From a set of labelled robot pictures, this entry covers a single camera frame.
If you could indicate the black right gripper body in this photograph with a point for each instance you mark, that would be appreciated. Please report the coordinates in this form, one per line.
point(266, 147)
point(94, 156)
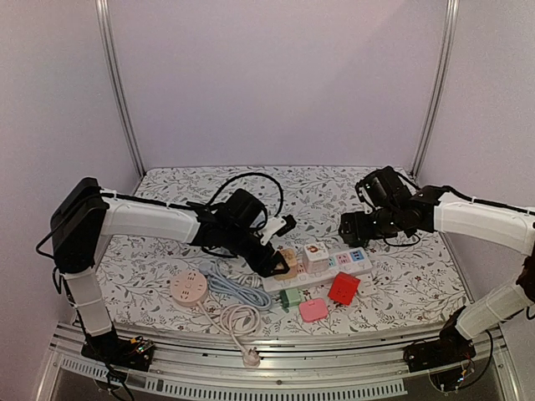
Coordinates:
point(351, 228)

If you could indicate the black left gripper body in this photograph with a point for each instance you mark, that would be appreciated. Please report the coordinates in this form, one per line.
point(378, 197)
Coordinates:
point(236, 244)

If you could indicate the beige cube socket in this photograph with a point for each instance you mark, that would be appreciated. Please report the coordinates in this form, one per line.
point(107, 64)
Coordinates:
point(290, 258)

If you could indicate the white power strip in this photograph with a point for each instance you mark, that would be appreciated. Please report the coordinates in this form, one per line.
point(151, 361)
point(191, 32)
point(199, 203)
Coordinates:
point(354, 262)

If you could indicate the white floral cube socket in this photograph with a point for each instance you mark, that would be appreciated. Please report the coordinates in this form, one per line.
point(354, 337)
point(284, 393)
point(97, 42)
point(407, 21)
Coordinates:
point(315, 257)

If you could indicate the green plug adapter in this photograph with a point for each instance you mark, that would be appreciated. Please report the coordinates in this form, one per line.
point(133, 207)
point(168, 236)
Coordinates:
point(290, 298)

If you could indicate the red cube socket adapter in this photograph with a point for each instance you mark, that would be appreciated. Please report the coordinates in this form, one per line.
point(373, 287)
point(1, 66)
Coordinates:
point(343, 288)

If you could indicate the pink plug adapter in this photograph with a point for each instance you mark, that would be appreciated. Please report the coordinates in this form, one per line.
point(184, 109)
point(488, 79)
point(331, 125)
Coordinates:
point(313, 310)

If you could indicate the round pink power socket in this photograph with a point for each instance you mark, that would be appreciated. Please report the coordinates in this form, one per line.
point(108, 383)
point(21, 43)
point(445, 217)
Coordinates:
point(189, 288)

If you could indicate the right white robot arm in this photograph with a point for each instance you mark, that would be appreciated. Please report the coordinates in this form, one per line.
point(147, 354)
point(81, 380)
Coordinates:
point(493, 244)

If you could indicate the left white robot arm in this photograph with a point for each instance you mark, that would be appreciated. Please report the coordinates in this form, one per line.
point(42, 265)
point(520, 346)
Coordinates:
point(91, 219)

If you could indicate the floral patterned table mat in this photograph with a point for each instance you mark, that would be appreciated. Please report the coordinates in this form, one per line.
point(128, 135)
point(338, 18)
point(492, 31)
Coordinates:
point(416, 282)

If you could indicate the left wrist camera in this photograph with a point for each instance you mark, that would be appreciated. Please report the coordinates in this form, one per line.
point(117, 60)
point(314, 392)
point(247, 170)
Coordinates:
point(276, 226)

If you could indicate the left aluminium corner post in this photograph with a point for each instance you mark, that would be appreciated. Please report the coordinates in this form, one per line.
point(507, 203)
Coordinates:
point(112, 62)

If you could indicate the aluminium corner post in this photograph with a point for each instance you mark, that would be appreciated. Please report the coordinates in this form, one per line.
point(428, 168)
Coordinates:
point(447, 42)
point(112, 62)

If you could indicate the aluminium front rail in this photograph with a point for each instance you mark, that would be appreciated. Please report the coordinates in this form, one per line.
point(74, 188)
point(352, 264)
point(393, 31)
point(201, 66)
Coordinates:
point(355, 366)

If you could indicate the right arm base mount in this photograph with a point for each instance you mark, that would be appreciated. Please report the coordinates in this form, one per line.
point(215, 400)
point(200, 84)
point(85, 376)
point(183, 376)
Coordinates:
point(447, 362)

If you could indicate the right aluminium corner post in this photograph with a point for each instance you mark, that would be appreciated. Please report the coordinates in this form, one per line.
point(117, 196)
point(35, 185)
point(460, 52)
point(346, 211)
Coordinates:
point(447, 42)

